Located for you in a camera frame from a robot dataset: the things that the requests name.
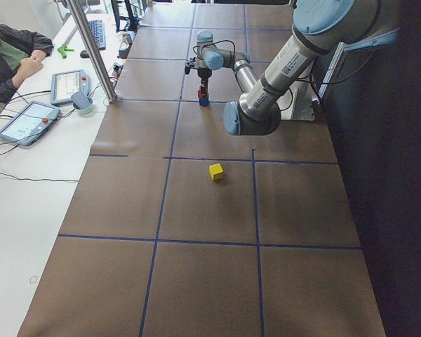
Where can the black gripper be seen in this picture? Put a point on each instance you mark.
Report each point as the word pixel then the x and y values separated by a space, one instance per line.
pixel 204 74

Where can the blue cube block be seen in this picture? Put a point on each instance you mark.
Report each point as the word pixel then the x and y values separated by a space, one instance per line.
pixel 203 102

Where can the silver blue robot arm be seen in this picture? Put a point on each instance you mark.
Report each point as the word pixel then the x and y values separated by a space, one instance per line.
pixel 318 26

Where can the black box on desk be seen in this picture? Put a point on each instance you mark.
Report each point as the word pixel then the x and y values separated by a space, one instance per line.
pixel 125 48

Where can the orange black connector block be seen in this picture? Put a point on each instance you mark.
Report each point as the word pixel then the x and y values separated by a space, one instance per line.
pixel 116 70

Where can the yellow cube block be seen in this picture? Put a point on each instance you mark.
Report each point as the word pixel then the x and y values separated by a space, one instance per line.
pixel 216 171

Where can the silver metal cup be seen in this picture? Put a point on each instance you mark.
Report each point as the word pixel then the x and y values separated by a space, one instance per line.
pixel 127 39

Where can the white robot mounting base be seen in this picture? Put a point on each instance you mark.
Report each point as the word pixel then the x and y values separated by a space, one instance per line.
pixel 296 104

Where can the black keyboard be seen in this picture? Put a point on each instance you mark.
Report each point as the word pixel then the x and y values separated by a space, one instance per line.
pixel 97 28

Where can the far teach pendant tablet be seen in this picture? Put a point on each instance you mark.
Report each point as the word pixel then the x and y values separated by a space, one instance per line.
pixel 65 84

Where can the teach pendant tablet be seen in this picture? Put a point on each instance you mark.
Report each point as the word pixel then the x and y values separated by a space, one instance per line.
pixel 28 125
pixel 65 84

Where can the green plastic tool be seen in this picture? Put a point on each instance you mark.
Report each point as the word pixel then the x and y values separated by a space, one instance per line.
pixel 63 50

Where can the near teach pendant tablet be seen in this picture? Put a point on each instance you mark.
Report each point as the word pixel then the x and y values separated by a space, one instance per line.
pixel 28 125

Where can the seated person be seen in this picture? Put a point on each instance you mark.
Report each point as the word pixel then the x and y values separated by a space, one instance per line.
pixel 22 53

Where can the aluminium frame post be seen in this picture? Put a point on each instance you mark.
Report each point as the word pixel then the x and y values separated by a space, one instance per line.
pixel 81 22

